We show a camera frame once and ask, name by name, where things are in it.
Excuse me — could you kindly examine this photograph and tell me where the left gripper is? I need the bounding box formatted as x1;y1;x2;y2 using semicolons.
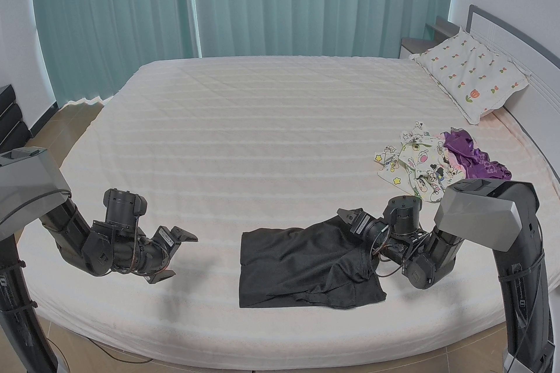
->
130;225;199;285

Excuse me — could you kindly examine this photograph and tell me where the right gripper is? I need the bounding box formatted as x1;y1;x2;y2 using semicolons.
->
336;208;393;244

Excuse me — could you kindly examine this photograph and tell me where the black T-shirt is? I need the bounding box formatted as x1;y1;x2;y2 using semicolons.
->
238;216;387;310

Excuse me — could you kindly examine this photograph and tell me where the bed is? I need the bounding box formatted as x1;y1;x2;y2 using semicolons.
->
17;4;560;362

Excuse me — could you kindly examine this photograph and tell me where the white printed pyjama top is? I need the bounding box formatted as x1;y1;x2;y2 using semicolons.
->
373;121;465;204

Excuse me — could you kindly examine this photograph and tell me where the purple satin garment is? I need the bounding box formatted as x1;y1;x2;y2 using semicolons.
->
440;127;513;181

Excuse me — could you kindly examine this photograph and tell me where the grey bedside table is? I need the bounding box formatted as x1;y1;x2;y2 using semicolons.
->
400;15;461;60

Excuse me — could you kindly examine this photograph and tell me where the white printed pillow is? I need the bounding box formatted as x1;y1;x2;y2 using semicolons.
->
409;26;530;126

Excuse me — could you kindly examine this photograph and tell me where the black chest of drawers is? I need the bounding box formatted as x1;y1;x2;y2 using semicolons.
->
0;85;31;154

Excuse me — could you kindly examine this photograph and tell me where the black cable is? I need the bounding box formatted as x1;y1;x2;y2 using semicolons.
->
111;212;147;276
371;227;404;278
85;335;151;364

